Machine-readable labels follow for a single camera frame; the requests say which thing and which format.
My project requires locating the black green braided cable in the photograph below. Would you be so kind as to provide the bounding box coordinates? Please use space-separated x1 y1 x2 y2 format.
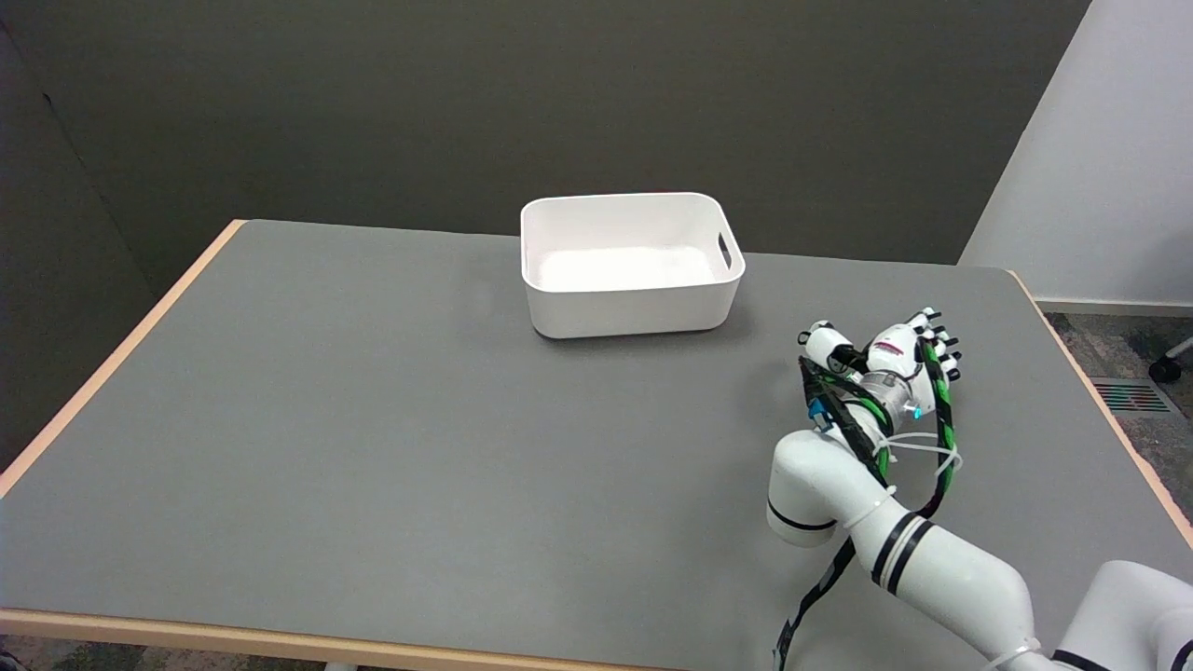
774 337 964 671

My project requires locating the black taped cable loop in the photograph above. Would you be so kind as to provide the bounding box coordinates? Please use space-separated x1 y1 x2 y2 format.
798 358 898 487

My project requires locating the black chair caster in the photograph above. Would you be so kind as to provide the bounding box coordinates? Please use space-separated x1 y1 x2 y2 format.
1148 336 1193 384

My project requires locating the floor vent grille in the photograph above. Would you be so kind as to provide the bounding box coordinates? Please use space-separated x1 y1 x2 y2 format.
1090 377 1172 415

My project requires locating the white plastic bin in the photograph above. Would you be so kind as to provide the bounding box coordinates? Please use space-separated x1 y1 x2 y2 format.
520 192 747 340

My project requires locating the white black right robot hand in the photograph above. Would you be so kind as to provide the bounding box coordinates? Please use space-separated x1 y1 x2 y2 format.
798 308 963 393

